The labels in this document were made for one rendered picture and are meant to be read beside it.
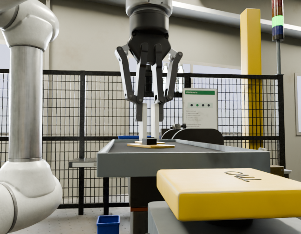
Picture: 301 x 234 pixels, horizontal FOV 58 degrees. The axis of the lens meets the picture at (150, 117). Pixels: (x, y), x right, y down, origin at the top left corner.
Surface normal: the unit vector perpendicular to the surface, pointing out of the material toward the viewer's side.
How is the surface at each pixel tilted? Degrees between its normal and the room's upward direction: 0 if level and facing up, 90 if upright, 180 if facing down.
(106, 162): 90
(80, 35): 90
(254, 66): 90
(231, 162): 90
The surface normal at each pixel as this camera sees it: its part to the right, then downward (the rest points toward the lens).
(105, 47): 0.38, -0.05
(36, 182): 0.77, -0.14
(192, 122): 0.11, -0.05
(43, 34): 0.93, 0.07
